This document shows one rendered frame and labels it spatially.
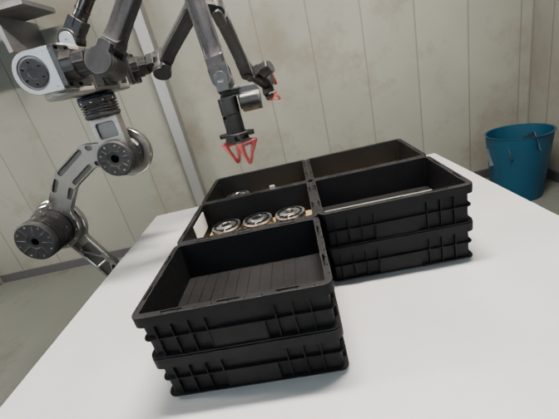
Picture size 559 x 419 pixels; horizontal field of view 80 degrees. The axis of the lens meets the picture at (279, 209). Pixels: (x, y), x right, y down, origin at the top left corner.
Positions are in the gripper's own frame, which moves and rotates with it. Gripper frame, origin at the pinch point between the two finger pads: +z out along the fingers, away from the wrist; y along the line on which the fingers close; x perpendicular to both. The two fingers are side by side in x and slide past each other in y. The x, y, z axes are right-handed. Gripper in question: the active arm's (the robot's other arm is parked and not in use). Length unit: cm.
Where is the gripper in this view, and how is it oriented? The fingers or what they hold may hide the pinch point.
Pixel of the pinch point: (244, 160)
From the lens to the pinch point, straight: 107.4
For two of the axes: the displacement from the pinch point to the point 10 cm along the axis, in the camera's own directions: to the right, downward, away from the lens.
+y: -6.7, -1.4, 7.3
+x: -7.0, 4.1, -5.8
